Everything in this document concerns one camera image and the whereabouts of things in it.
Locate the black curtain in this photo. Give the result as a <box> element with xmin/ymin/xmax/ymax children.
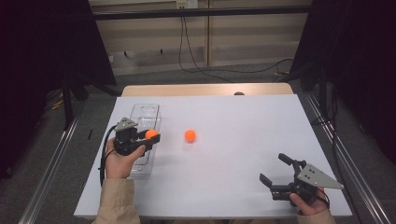
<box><xmin>290</xmin><ymin>0</ymin><xmax>396</xmax><ymax>164</ymax></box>
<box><xmin>0</xmin><ymin>0</ymin><xmax>118</xmax><ymax>181</ymax></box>

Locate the metal floor rail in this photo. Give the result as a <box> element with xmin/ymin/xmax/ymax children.
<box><xmin>303</xmin><ymin>92</ymin><xmax>392</xmax><ymax>224</ymax></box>
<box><xmin>18</xmin><ymin>102</ymin><xmax>86</xmax><ymax>224</ymax></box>

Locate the black wall cable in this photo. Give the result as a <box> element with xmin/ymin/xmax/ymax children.
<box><xmin>182</xmin><ymin>17</ymin><xmax>295</xmax><ymax>75</ymax></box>
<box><xmin>177</xmin><ymin>17</ymin><xmax>234</xmax><ymax>84</ymax></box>

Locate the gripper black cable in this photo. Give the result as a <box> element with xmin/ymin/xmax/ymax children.
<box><xmin>318</xmin><ymin>187</ymin><xmax>332</xmax><ymax>217</ymax></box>
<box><xmin>98</xmin><ymin>124</ymin><xmax>118</xmax><ymax>188</ymax></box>

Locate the black stand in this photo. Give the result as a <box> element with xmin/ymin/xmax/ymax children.
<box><xmin>276</xmin><ymin>62</ymin><xmax>332</xmax><ymax>125</ymax></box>
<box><xmin>60</xmin><ymin>74</ymin><xmax>92</xmax><ymax>132</ymax></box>

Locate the person's right hand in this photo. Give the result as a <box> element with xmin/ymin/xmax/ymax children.
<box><xmin>289</xmin><ymin>187</ymin><xmax>331</xmax><ymax>217</ymax></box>

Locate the black floor cable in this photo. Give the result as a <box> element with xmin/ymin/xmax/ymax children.
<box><xmin>311</xmin><ymin>87</ymin><xmax>353</xmax><ymax>200</ymax></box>

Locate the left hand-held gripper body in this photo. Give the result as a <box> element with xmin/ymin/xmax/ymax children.
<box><xmin>112</xmin><ymin>117</ymin><xmax>149</xmax><ymax>157</ymax></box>

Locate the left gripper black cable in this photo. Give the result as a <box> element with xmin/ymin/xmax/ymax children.
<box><xmin>98</xmin><ymin>124</ymin><xmax>118</xmax><ymax>188</ymax></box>

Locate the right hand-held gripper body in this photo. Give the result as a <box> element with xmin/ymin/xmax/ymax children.
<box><xmin>270</xmin><ymin>159</ymin><xmax>346</xmax><ymax>203</ymax></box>

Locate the yellow cable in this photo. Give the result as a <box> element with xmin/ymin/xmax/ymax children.
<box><xmin>45</xmin><ymin>90</ymin><xmax>65</xmax><ymax>112</ymax></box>

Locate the wooden table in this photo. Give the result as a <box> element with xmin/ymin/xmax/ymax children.
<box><xmin>120</xmin><ymin>82</ymin><xmax>294</xmax><ymax>97</ymax></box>

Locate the clear plastic tray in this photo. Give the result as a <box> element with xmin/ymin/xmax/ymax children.
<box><xmin>125</xmin><ymin>103</ymin><xmax>163</xmax><ymax>180</ymax></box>

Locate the person's left hand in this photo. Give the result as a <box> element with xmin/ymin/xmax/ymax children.
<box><xmin>104</xmin><ymin>137</ymin><xmax>147</xmax><ymax>180</ymax></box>

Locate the white wall socket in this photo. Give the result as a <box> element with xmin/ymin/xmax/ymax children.
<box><xmin>176</xmin><ymin>0</ymin><xmax>199</xmax><ymax>9</ymax></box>

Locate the black horizontal bar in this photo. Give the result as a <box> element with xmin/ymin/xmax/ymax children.
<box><xmin>92</xmin><ymin>5</ymin><xmax>312</xmax><ymax>21</ymax></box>

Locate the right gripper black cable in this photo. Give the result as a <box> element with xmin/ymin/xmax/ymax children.
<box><xmin>318</xmin><ymin>187</ymin><xmax>332</xmax><ymax>217</ymax></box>

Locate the white table board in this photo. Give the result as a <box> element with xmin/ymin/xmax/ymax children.
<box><xmin>74</xmin><ymin>93</ymin><xmax>353</xmax><ymax>218</ymax></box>

